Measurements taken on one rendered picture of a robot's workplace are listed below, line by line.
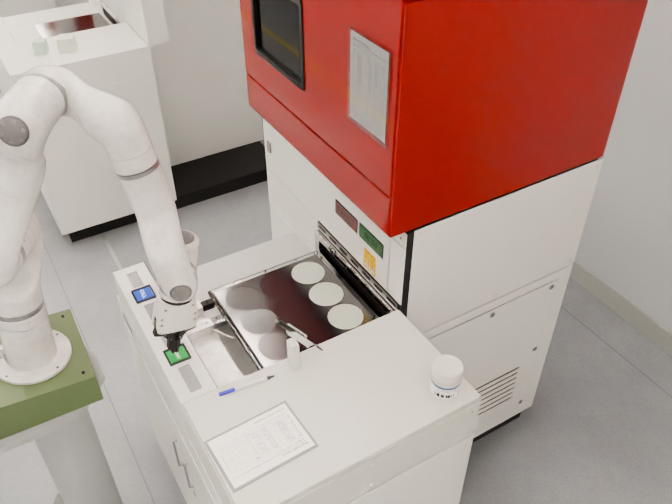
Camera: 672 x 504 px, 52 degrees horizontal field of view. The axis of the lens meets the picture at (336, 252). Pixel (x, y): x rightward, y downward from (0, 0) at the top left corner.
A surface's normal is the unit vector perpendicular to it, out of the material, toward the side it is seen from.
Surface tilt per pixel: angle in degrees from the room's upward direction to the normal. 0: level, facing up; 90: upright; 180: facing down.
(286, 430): 0
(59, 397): 90
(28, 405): 90
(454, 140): 90
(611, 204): 90
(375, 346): 0
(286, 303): 0
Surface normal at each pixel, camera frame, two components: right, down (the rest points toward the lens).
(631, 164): -0.86, 0.33
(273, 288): 0.00, -0.77
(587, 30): 0.51, 0.55
